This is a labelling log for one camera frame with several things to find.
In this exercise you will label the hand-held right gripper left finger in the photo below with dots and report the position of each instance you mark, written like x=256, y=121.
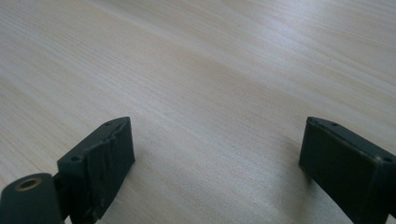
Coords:
x=102, y=161

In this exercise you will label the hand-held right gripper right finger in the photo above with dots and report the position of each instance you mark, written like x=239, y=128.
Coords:
x=348, y=168

